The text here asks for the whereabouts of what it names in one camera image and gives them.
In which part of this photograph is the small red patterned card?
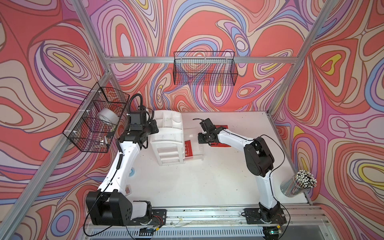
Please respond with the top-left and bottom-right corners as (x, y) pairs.
(125, 185), (132, 196)

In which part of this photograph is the red postcard white text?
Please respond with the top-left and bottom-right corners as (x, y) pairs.
(216, 125), (228, 130)

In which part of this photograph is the black wire basket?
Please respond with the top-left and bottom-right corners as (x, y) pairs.
(63, 83), (130, 153)
(173, 50), (238, 86)

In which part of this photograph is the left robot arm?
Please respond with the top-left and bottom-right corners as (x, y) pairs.
(85, 94), (159, 227)

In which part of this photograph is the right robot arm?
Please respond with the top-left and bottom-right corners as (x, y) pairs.
(198, 119), (281, 217)

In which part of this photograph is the white plastic drawer organizer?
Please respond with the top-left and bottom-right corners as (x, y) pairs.
(149, 110), (185, 166)

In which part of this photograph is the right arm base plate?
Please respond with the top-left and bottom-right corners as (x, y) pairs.
(241, 208), (288, 226)

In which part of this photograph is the black wire basket left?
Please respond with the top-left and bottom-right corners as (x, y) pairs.
(63, 83), (130, 153)

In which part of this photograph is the black clip in basket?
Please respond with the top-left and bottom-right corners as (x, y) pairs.
(106, 131), (115, 138)

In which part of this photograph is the white tape roll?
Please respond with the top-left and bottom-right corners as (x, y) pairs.
(98, 108), (120, 125)

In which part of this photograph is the black wire basket back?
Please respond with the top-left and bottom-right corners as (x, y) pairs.
(173, 50), (238, 86)

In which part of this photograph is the cup of white pencils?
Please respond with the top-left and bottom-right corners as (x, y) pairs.
(280, 170), (318, 198)

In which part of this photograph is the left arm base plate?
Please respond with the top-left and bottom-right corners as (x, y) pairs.
(133, 209), (167, 227)

